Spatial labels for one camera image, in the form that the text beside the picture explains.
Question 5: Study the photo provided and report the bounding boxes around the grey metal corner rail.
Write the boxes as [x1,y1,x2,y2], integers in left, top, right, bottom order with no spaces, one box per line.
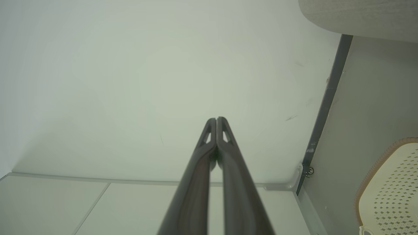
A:
[0,163,304,191]

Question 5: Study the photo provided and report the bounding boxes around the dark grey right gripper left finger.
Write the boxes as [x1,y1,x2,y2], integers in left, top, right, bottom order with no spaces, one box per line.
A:
[157,117,218,235]

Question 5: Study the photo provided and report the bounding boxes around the black baseboard strip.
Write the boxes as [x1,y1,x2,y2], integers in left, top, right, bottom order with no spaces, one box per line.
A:
[296,34,354,196]

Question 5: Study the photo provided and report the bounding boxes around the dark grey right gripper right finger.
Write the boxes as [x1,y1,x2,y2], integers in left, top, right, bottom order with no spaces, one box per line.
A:
[217,116,276,235]

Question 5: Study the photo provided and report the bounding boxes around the white perforated laundry basket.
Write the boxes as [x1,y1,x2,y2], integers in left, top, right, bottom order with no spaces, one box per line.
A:
[354,137,418,235]

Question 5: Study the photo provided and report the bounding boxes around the grey fabric sofa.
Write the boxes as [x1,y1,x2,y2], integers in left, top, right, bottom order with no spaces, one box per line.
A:
[298,0,418,43]

